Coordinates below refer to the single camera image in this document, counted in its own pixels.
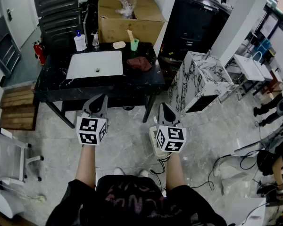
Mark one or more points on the grey metal rack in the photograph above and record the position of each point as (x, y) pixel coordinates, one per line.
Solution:
(7, 55)

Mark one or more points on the dark red cloth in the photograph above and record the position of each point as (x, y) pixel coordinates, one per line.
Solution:
(139, 63)

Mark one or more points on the white door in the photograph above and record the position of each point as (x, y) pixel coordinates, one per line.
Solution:
(21, 13)

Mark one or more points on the person's black shirt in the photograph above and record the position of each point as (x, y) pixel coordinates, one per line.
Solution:
(132, 201)

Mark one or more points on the person's left white shoe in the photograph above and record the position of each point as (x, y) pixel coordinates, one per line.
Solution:
(118, 171)

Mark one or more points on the black marble vanity table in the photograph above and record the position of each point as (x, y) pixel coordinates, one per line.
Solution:
(96, 87)

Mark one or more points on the large cardboard box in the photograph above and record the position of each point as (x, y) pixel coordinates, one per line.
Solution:
(118, 27)

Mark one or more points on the white rectangular sink basin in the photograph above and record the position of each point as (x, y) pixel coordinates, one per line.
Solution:
(85, 65)

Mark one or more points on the white plastic bag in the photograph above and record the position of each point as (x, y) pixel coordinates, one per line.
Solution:
(231, 175)

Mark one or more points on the white chair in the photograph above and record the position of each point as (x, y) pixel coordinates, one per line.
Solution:
(11, 154)

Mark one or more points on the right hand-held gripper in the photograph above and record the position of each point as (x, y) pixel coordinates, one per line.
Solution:
(172, 138)

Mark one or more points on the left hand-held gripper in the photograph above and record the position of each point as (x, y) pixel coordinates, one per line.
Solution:
(87, 131)

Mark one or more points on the chrome faucet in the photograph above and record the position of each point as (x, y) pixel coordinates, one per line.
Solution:
(209, 53)
(95, 40)

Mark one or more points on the white sink on metal stand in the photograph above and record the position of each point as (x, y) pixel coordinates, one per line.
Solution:
(247, 67)
(265, 70)

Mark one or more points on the clear plastic bag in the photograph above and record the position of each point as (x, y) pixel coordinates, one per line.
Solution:
(127, 7)

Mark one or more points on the white blue-pump soap bottle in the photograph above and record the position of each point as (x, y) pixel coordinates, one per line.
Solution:
(80, 43)

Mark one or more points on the person's right forearm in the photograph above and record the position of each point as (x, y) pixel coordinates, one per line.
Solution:
(175, 171)

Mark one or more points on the white marble sink cabinet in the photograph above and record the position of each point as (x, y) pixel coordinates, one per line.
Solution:
(198, 79)

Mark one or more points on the white plastic basket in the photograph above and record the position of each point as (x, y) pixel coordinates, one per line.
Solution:
(152, 138)

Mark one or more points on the person's left forearm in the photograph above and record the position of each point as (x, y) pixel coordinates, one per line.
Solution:
(86, 166)

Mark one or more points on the cream soap bar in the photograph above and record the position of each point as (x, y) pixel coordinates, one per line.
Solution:
(119, 45)

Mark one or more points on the red fire extinguisher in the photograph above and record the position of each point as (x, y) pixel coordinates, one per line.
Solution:
(39, 53)

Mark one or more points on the green plastic cup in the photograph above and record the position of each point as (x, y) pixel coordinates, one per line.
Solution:
(134, 45)

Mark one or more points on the wooden steps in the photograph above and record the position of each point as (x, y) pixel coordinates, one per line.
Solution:
(17, 109)

